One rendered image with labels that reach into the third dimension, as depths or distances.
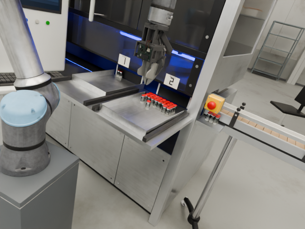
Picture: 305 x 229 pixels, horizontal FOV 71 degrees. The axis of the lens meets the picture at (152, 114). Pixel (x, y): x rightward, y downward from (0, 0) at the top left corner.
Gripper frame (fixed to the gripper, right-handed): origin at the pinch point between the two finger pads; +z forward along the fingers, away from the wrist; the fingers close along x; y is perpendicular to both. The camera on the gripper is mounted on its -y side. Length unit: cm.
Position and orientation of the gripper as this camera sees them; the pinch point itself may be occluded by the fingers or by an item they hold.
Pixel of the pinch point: (148, 81)
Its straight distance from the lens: 80.2
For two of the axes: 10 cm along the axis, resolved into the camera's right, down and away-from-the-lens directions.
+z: -2.4, 8.7, 4.3
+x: 8.1, 4.3, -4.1
